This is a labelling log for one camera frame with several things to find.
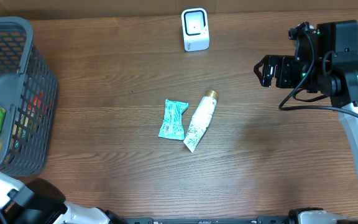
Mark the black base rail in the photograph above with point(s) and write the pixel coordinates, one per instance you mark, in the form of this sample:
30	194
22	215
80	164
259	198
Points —
258	220

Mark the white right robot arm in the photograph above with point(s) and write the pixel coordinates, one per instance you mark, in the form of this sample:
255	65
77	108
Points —
322	75

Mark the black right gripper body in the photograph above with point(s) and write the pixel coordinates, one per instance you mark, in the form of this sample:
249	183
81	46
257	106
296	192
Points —
289	74

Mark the teal snack packet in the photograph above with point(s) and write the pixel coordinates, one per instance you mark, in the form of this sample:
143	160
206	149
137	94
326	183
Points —
172	127

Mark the white tube with gold cap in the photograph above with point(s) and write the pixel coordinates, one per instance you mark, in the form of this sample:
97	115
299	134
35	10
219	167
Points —
201	119

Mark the white barcode scanner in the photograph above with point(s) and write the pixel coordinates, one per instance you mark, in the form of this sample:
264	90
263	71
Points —
195	29

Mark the grey plastic shopping basket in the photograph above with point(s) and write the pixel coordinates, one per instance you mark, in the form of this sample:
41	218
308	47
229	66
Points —
29	94

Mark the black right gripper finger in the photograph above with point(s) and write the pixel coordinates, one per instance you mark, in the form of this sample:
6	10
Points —
266	73
266	60

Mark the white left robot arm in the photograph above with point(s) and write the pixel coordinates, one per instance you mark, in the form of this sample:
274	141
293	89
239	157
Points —
41	202

